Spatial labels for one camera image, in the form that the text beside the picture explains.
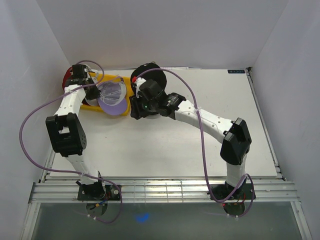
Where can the aluminium frame rail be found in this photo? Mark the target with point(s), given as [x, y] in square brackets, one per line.
[161, 191]

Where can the white baseball cap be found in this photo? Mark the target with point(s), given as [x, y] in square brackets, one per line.
[92, 103]

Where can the blue table label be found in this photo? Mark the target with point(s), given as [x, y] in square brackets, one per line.
[236, 71]

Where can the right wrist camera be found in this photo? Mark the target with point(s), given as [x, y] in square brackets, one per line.
[136, 84]

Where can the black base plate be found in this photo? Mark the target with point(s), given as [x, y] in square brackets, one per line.
[98, 192]
[244, 192]

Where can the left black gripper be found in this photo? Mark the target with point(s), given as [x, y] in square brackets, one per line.
[95, 93]

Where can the yellow plastic tray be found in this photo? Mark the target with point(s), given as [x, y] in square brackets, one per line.
[129, 94]

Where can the red baseball cap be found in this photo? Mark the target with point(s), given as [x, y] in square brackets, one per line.
[65, 77]

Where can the purple visor cap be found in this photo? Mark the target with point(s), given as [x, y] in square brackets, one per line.
[112, 96]

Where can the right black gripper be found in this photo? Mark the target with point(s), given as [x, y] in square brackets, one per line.
[136, 113]

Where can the black baseball cap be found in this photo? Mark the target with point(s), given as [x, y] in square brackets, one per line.
[149, 71]

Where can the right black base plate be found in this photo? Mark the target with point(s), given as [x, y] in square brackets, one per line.
[244, 192]

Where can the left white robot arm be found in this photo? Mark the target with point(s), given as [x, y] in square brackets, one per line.
[66, 133]

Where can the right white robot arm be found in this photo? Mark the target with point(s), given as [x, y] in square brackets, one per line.
[233, 135]

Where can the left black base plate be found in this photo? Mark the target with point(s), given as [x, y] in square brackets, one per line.
[98, 192]

